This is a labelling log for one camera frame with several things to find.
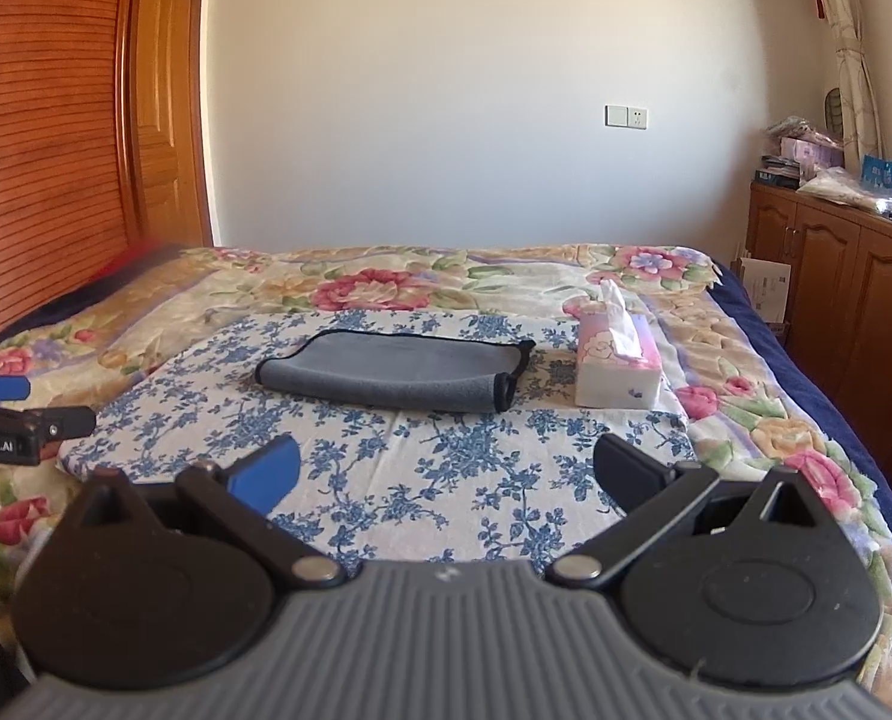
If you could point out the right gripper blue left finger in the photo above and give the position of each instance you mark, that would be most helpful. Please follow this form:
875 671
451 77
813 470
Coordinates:
234 503

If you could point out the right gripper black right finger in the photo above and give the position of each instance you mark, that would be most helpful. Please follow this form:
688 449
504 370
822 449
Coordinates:
656 500

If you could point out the purple and grey towel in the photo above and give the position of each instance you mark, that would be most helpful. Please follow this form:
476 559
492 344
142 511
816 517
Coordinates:
399 371

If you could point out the floral bed blanket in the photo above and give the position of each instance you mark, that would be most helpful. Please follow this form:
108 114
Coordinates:
91 346

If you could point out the blue floral white cloth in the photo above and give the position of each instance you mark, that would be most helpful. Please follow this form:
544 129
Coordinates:
377 484

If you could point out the pink floral tissue box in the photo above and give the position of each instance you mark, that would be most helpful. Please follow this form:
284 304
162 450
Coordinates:
618 366

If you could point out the navy blue bed sheet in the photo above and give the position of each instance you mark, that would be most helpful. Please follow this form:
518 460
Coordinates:
733 300

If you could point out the red pillow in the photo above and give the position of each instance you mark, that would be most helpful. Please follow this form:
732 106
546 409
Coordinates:
141 256

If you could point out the white paper bag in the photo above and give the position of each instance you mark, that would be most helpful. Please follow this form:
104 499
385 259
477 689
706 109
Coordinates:
767 285

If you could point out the wooden cabinet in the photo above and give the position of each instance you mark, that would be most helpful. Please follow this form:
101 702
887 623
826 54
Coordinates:
840 302

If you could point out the black box on cabinet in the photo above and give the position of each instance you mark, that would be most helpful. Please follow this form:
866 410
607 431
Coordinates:
782 179

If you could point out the wooden slatted headboard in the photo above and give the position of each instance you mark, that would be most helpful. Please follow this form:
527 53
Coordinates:
62 184

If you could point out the wooden door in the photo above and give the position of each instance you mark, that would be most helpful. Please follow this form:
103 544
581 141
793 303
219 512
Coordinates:
165 121

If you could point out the clear plastic bag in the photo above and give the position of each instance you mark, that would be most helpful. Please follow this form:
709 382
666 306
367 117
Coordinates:
835 185

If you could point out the pink box on cabinet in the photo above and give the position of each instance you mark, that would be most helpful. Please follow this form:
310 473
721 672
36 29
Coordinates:
810 155

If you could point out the blue box on cabinet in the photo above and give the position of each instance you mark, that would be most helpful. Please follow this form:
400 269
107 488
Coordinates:
876 172

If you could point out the patterned beige curtain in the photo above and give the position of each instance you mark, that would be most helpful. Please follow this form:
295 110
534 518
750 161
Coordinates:
861 129

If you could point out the white wall switch socket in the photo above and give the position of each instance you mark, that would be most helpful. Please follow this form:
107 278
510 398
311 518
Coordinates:
627 117

